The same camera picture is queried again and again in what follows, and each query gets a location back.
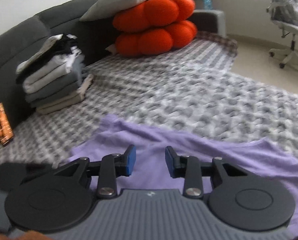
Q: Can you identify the purple garment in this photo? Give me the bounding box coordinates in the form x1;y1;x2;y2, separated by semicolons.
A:
66;114;298;230

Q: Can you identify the stack of folded clothes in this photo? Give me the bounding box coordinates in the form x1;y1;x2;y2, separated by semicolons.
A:
16;34;93;115

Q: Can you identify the grey checkered bed quilt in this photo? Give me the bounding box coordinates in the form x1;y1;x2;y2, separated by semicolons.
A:
0;36;298;165

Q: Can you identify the lower orange pumpkin cushion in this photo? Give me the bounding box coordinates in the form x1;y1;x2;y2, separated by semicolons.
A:
115;20;198;57

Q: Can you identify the orange pumpkin cushion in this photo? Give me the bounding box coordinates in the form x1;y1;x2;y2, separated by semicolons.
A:
112;0;196;33
115;20;198;57

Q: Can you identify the white office chair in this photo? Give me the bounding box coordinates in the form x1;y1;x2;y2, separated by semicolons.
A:
266;0;298;69

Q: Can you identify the upper orange pumpkin cushion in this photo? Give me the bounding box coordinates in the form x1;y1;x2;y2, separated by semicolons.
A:
112;0;196;33

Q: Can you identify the backpack on chair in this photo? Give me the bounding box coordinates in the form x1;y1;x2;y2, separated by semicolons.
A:
273;0;298;26

